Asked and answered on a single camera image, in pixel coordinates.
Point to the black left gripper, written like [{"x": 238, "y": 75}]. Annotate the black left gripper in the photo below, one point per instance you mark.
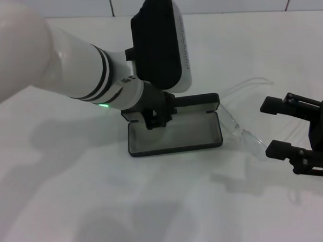
[{"x": 155, "y": 99}]

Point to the clear white glasses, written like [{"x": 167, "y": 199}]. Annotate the clear white glasses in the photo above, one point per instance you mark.
[{"x": 255, "y": 146}]

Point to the black glasses case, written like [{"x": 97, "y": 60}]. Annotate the black glasses case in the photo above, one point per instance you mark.
[{"x": 179, "y": 149}]

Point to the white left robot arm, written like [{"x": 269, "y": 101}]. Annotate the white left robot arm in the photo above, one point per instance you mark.
[{"x": 68, "y": 63}]

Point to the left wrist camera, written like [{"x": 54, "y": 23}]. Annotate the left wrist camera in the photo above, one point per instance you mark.
[{"x": 158, "y": 46}]

